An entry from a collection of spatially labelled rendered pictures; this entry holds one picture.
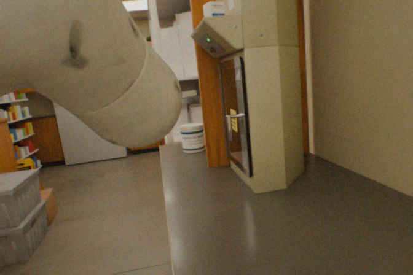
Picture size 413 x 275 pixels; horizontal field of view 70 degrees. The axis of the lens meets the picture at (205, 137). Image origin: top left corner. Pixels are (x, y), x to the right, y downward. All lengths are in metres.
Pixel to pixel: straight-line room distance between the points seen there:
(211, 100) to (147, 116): 1.02
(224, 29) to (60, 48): 0.75
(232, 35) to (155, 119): 0.67
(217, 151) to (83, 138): 4.83
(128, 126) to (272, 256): 0.50
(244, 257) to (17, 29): 0.61
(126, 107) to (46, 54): 0.08
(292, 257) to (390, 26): 0.74
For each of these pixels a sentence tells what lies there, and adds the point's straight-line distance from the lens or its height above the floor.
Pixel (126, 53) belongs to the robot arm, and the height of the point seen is 1.36.
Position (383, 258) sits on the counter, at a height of 0.94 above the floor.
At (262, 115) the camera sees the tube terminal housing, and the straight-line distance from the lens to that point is 0.97.
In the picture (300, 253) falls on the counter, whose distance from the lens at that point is 0.72.
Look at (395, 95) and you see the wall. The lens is 1.08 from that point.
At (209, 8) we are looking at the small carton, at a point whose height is 1.55.
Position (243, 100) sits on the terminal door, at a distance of 0.96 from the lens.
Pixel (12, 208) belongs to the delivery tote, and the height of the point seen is 0.49.
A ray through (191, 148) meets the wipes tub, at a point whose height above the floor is 0.97.
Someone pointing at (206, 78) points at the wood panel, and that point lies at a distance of 1.29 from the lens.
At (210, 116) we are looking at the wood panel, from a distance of 1.30.
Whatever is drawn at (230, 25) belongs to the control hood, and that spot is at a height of 1.48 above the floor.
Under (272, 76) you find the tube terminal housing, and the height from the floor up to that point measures 1.32.
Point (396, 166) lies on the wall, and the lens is 1.12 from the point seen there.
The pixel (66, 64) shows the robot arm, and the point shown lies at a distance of 0.23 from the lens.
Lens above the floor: 1.33
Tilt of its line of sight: 11 degrees down
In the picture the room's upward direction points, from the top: 6 degrees counter-clockwise
